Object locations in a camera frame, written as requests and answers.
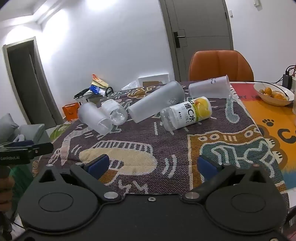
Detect red and black cables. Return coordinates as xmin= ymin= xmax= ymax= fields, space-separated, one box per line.
xmin=285 ymin=61 xmax=296 ymax=77

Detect person's left hand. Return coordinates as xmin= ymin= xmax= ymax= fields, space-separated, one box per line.
xmin=0 ymin=173 xmax=15 ymax=210

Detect clear plastic cup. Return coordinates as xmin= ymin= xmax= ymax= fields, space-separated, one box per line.
xmin=101 ymin=99 xmax=128 ymax=126

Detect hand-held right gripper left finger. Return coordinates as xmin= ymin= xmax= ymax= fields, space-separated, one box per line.
xmin=38 ymin=154 xmax=122 ymax=203

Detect white bowl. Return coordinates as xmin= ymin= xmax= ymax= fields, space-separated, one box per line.
xmin=253 ymin=82 xmax=295 ymax=107

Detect tall frosted plastic cup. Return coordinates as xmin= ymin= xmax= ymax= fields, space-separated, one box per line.
xmin=128 ymin=81 xmax=186 ymax=124

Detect grey door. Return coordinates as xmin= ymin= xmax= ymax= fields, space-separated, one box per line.
xmin=159 ymin=0 xmax=234 ymax=81

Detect yellow orange paper bag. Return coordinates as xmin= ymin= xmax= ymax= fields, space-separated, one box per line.
xmin=90 ymin=74 xmax=109 ymax=88

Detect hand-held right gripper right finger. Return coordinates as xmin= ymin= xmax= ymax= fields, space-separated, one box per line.
xmin=181 ymin=155 xmax=277 ymax=205

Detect grey cushion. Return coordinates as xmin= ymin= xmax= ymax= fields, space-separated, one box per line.
xmin=0 ymin=113 xmax=19 ymax=142

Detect green cloth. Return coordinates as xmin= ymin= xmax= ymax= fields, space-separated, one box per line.
xmin=9 ymin=165 xmax=36 ymax=201

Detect short frosted plastic cup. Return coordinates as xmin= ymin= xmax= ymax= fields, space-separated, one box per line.
xmin=78 ymin=102 xmax=114 ymax=136

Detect grey seat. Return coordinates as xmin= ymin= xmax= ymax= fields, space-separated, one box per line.
xmin=13 ymin=123 xmax=46 ymax=145

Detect wide frosted plastic cup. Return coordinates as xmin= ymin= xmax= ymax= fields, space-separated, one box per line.
xmin=188 ymin=75 xmax=231 ymax=99

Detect clear bottle with yellow label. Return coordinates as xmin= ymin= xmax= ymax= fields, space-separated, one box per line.
xmin=160 ymin=96 xmax=213 ymax=130

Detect black door lock handle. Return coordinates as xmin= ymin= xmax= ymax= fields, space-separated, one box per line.
xmin=173 ymin=30 xmax=186 ymax=49

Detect dark open doorway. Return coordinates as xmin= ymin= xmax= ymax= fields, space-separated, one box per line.
xmin=2 ymin=38 xmax=63 ymax=127

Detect black power adapter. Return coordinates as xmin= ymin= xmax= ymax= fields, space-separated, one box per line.
xmin=282 ymin=74 xmax=293 ymax=89

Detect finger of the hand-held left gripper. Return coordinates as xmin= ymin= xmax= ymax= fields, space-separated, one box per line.
xmin=0 ymin=140 xmax=33 ymax=151
xmin=27 ymin=142 xmax=54 ymax=160

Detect black metal rack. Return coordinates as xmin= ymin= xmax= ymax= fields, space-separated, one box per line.
xmin=85 ymin=87 xmax=114 ymax=103

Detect patterned woven blanket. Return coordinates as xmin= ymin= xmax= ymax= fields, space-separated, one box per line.
xmin=32 ymin=80 xmax=290 ymax=209

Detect orange cartoon table mat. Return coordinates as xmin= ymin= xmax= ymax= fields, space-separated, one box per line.
xmin=229 ymin=82 xmax=296 ymax=186

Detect white flat box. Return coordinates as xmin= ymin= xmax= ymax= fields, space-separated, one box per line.
xmin=138 ymin=73 xmax=169 ymax=87

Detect orange leather chair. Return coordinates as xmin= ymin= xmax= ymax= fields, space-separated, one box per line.
xmin=189 ymin=50 xmax=254 ymax=82

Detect blue white plastic bag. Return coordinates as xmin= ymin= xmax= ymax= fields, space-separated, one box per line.
xmin=90 ymin=85 xmax=107 ymax=95

